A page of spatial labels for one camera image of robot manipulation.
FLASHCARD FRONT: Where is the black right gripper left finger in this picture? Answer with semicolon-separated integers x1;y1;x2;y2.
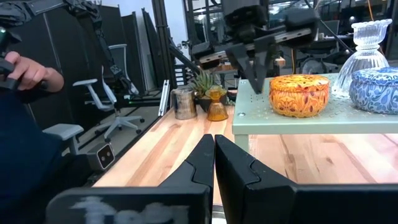
45;133;215;224

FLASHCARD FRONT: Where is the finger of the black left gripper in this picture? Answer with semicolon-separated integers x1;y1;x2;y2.
225;43;262;94
253;34;277;94

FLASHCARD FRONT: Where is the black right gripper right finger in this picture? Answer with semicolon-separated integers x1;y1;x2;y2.
214;134;398;224

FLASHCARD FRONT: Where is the orange patterned candle tin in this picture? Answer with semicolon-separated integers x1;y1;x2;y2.
269;73;331;119

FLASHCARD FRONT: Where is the amber glass candle holder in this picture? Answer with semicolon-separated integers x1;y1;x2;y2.
205;86;229;123

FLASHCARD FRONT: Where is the silver scented candle can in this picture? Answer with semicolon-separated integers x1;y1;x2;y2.
170;86;198;121

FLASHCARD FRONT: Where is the clear ribbed glass candle holder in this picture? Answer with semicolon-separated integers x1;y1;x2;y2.
331;18;394;97

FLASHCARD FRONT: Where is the blue patterned candle tin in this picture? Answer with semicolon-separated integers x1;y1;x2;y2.
348;67;398;115

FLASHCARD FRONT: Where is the wooden background table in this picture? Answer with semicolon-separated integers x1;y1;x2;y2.
214;57;287;75

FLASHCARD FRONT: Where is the potted succulent plant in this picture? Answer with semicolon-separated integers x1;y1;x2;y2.
188;70;233;113

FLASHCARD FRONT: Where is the green perforated metal shelf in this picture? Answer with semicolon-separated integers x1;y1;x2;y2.
232;73;398;153

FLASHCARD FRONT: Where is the silver aluminium extrusion bar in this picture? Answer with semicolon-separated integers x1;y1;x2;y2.
158;79;171;118

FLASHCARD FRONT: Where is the grey office chair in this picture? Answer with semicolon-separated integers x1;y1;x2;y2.
72;43;146;143

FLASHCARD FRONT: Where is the person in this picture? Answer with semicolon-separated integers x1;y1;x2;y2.
0;51;94;224

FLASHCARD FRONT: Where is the person's hand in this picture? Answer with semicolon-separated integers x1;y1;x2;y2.
4;50;65;93

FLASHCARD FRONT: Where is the black table-level camera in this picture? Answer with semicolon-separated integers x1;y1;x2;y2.
86;142;116;172

